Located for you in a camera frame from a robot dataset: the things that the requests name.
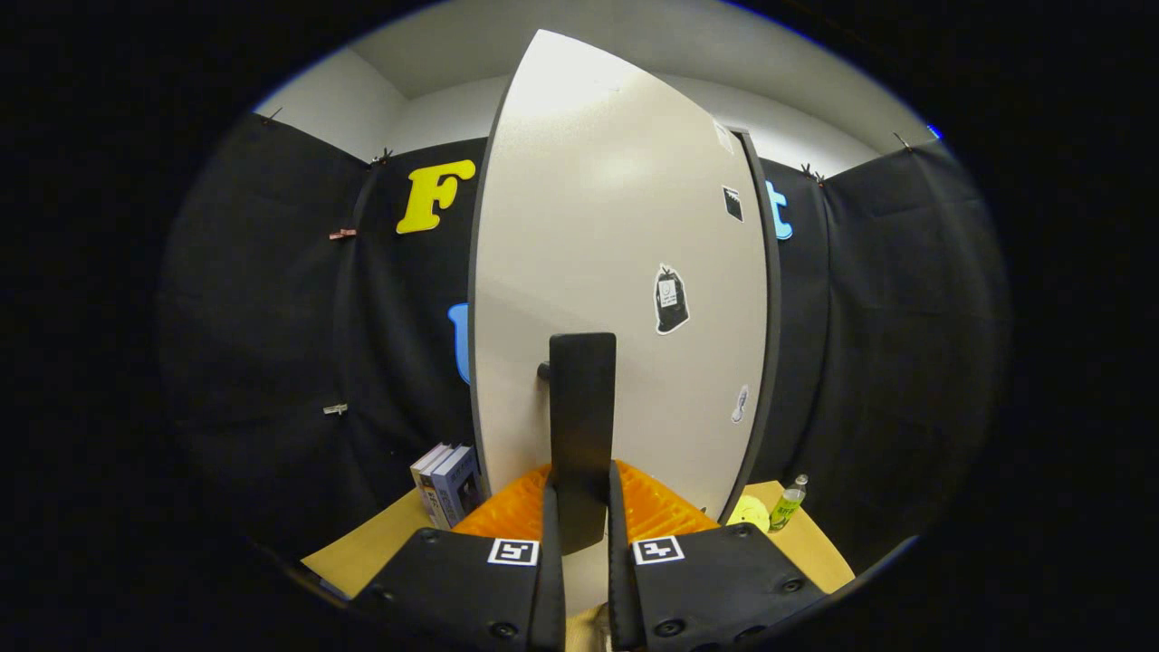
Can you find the yellow-green object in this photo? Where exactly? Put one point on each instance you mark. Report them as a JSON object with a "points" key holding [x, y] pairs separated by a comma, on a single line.
{"points": [[747, 514]]}

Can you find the black backdrop cloth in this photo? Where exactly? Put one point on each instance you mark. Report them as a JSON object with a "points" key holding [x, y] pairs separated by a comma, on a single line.
{"points": [[272, 317]]}

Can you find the grey shoe cabinet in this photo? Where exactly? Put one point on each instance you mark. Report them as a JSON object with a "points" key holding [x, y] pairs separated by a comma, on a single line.
{"points": [[774, 317]]}

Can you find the lavender book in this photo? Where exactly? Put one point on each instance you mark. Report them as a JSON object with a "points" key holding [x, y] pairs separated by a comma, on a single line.
{"points": [[457, 489]]}

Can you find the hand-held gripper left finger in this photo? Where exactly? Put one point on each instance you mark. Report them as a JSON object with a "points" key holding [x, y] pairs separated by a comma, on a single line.
{"points": [[552, 589]]}

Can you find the beige shoe cabinet door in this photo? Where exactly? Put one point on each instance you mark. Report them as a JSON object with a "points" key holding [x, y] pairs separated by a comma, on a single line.
{"points": [[598, 226]]}

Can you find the white book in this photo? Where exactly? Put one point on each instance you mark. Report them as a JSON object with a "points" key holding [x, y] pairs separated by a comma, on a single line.
{"points": [[426, 480]]}

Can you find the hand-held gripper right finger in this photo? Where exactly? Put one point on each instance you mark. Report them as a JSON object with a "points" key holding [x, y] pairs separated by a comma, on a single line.
{"points": [[620, 589]]}

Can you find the small green bottle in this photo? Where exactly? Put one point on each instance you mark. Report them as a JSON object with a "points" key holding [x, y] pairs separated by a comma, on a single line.
{"points": [[786, 509]]}

